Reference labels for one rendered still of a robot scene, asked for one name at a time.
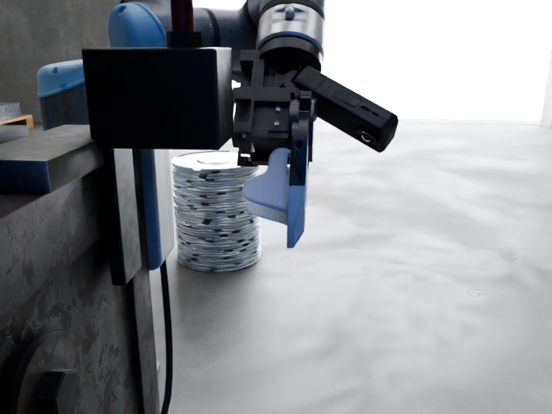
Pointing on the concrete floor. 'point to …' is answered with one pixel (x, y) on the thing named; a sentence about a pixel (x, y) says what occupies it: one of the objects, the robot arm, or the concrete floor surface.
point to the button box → (159, 237)
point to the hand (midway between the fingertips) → (298, 234)
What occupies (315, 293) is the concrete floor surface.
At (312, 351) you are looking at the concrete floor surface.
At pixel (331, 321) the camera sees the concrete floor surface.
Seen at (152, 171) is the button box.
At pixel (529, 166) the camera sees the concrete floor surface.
